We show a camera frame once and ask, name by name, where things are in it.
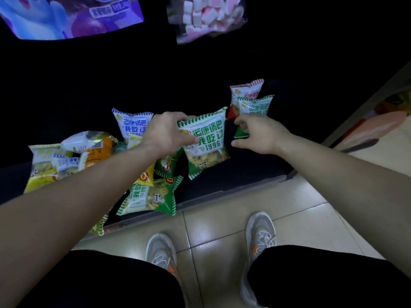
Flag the person's left hand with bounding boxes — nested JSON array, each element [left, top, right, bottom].
[[140, 111, 200, 157]]

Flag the person's right hand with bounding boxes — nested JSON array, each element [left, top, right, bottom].
[[230, 113, 293, 156]]

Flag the green striped snack packet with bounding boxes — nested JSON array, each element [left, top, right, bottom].
[[233, 95, 275, 139], [177, 107, 230, 181]]

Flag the pile of striped snack packets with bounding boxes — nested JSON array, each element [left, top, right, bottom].
[[24, 108, 184, 237]]

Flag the red striped snack packet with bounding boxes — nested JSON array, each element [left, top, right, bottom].
[[226, 78, 265, 121]]

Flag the bag of pink marshmallows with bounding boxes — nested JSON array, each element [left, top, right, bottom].
[[166, 0, 248, 45]]

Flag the purple cat candy bag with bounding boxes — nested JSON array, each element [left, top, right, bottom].
[[0, 0, 144, 41]]

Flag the person's right forearm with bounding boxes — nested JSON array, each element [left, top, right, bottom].
[[277, 133, 411, 279]]

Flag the person's left forearm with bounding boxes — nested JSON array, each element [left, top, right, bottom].
[[0, 142, 167, 308]]

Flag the grey orange sneaker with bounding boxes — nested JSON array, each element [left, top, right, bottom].
[[145, 233, 185, 286], [240, 210, 277, 308]]

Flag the orange cardboard panel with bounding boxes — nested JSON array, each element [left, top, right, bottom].
[[334, 89, 411, 153]]

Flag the black shorts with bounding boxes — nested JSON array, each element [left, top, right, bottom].
[[18, 245, 411, 308]]

